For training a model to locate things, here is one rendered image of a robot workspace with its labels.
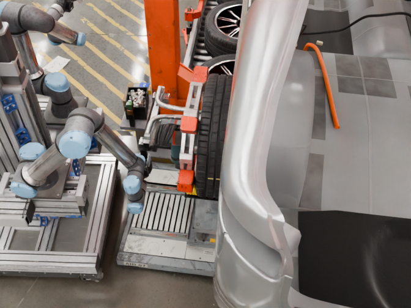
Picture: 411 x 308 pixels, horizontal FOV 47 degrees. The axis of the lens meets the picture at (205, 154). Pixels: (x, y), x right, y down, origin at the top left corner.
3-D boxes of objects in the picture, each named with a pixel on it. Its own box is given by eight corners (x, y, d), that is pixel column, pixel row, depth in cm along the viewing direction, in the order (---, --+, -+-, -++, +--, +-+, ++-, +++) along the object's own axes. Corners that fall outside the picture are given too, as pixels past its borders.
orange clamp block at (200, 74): (206, 84, 245) (208, 66, 244) (191, 82, 245) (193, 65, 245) (207, 85, 252) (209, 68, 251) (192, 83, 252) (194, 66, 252)
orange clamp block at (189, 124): (197, 134, 223) (196, 131, 214) (181, 132, 224) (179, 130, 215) (199, 120, 224) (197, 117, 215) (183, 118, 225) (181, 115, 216)
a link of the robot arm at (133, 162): (66, 100, 199) (133, 165, 231) (60, 118, 192) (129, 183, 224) (88, 91, 195) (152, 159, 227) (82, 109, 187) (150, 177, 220)
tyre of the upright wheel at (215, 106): (238, 216, 267) (244, 177, 206) (197, 211, 269) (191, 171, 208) (248, 113, 292) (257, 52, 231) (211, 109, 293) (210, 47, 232)
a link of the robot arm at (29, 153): (53, 157, 230) (47, 139, 220) (46, 178, 221) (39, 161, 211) (29, 156, 230) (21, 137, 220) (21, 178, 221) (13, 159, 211)
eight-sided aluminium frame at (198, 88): (192, 205, 254) (192, 137, 212) (180, 203, 254) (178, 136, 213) (205, 132, 289) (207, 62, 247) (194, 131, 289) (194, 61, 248)
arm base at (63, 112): (48, 118, 261) (44, 105, 253) (54, 99, 271) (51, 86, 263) (75, 118, 261) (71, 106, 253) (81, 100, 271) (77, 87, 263)
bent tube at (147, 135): (183, 143, 229) (182, 128, 221) (144, 139, 231) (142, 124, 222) (188, 118, 241) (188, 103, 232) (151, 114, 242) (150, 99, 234)
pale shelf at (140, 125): (145, 132, 310) (144, 129, 307) (120, 129, 311) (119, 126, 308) (157, 88, 337) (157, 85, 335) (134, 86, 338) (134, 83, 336)
